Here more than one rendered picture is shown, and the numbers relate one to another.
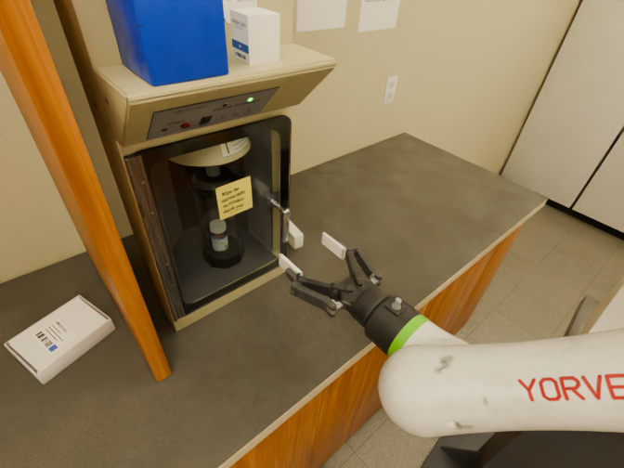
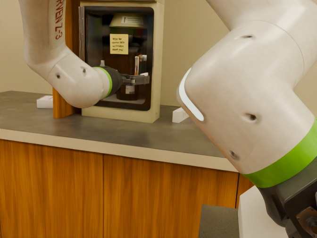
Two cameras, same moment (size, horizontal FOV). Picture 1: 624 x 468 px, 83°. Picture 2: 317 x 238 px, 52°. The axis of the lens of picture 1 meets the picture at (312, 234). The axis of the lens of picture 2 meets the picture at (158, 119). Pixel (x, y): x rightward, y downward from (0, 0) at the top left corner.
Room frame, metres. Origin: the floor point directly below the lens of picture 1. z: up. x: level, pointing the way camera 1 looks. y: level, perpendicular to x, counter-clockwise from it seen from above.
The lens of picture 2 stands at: (0.04, -1.04, 1.27)
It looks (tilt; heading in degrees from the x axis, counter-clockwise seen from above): 14 degrees down; 59
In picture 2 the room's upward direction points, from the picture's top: 2 degrees clockwise
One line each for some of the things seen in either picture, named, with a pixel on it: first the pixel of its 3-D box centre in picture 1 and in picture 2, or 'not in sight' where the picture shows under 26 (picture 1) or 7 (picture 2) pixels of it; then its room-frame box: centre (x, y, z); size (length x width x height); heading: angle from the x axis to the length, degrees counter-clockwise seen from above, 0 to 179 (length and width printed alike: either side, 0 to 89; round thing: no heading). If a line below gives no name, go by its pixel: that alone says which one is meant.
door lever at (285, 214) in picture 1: (280, 221); (138, 67); (0.61, 0.07, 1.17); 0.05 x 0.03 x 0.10; 43
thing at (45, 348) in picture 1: (62, 335); (57, 102); (0.41, 0.52, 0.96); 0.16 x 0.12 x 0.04; 151
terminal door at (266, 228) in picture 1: (229, 223); (115, 58); (0.56, 0.17, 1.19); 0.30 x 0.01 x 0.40; 133
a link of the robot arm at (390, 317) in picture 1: (392, 322); (101, 80); (0.38, -0.15, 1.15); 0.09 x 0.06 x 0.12; 133
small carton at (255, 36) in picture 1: (255, 35); not in sight; (0.56, 0.10, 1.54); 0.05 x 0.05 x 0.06; 40
